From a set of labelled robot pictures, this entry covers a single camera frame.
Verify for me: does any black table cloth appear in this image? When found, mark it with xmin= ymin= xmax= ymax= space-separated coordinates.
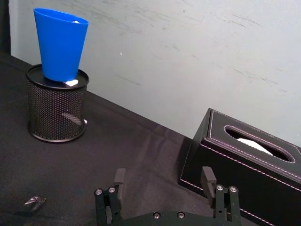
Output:
xmin=0 ymin=52 xmax=259 ymax=226

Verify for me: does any white tissue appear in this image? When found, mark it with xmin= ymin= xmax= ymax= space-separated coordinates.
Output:
xmin=237 ymin=137 xmax=273 ymax=156

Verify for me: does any black mesh pen holder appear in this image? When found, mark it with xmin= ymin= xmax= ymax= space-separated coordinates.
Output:
xmin=25 ymin=64 xmax=90 ymax=143

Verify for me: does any small crumpled dark wrapper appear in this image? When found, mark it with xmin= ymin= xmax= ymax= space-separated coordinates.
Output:
xmin=24 ymin=195 xmax=47 ymax=212

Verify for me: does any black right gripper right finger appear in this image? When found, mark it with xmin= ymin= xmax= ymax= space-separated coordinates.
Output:
xmin=201 ymin=166 xmax=242 ymax=226

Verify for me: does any blue plastic cup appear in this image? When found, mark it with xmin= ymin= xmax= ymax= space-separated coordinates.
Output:
xmin=33 ymin=8 xmax=89 ymax=83

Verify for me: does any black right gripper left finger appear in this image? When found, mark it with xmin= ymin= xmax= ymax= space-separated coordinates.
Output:
xmin=94 ymin=168 xmax=126 ymax=226

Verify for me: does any black leather tissue box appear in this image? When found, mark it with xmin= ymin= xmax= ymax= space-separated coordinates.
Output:
xmin=177 ymin=108 xmax=301 ymax=226

